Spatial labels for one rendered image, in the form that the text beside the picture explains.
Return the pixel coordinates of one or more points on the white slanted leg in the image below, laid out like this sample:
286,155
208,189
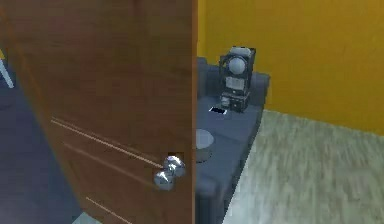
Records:
6,76

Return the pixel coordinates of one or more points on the black and grey box device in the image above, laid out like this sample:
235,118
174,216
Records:
237,80

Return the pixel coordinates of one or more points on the brown wooden room door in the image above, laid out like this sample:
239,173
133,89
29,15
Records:
110,83

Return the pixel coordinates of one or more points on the grey blue sofa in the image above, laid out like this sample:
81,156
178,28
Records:
226,140

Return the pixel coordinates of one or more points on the grey round bowl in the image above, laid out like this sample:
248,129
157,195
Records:
202,141

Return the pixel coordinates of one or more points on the silver round door knob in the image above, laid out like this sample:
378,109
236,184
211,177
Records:
170,172

